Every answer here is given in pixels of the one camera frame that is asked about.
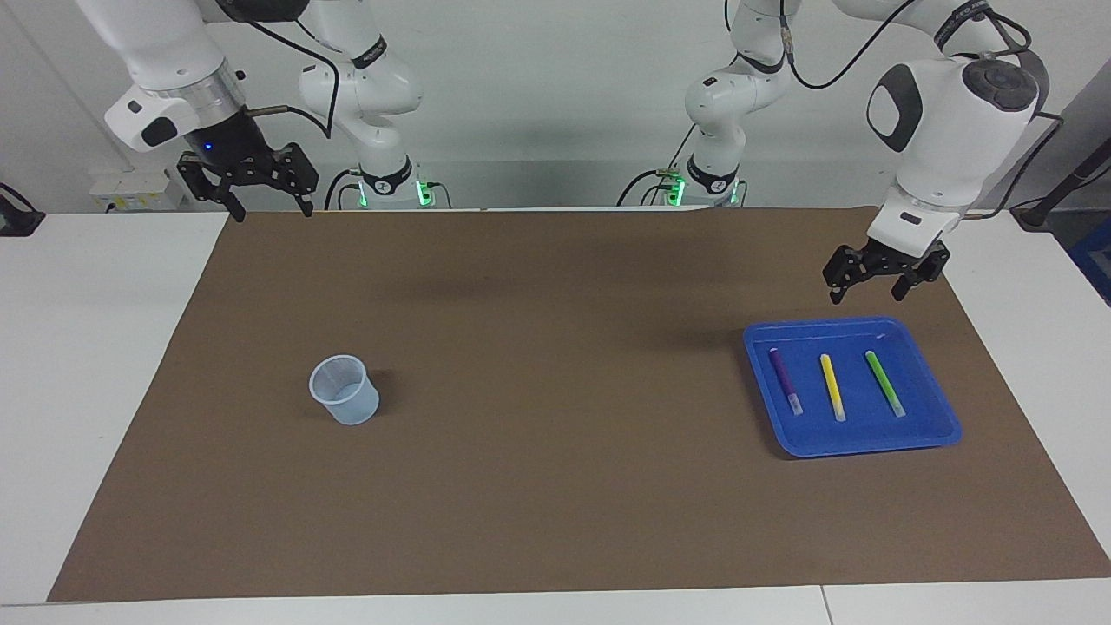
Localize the black right base cables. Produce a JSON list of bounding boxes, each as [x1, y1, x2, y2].
[[325, 168, 365, 209]]

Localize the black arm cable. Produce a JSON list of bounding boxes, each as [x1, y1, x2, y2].
[[221, 0, 348, 140], [777, 0, 1067, 220]]

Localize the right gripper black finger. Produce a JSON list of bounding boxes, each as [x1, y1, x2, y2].
[[273, 143, 319, 220], [176, 152, 247, 222]]

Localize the white power strip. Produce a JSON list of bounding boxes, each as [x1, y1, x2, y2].
[[89, 169, 187, 212]]

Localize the purple marker pen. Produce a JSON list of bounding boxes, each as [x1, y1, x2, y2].
[[768, 347, 805, 416]]

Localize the black left arm strap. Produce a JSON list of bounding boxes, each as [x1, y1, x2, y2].
[[933, 0, 992, 51]]

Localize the clear plastic cup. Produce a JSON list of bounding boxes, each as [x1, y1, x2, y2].
[[309, 354, 381, 426]]

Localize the green marker pen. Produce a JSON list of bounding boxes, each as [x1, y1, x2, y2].
[[864, 350, 907, 418]]

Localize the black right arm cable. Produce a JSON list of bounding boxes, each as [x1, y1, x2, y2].
[[221, 0, 348, 140]]

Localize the black camera stand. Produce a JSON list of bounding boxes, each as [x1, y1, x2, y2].
[[1011, 139, 1111, 231]]

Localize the blue crate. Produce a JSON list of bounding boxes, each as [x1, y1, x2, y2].
[[1069, 217, 1111, 306]]

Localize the blue plastic tray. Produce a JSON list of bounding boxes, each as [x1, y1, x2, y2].
[[743, 316, 963, 459]]

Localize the black clamp mount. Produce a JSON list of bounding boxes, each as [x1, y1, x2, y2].
[[0, 182, 46, 237]]

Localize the black base cables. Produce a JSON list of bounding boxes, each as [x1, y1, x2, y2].
[[325, 168, 365, 209], [616, 130, 700, 207]]

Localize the brown table mat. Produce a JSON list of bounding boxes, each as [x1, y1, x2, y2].
[[48, 207, 1111, 602]]

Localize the yellow marker pen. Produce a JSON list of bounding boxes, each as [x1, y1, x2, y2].
[[819, 353, 848, 424]]

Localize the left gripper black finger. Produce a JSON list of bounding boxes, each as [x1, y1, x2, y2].
[[823, 246, 873, 306], [894, 241, 951, 302]]

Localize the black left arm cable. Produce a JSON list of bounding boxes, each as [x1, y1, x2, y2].
[[777, 0, 1067, 220]]

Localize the black left base cables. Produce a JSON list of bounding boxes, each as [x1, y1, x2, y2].
[[616, 130, 700, 207]]

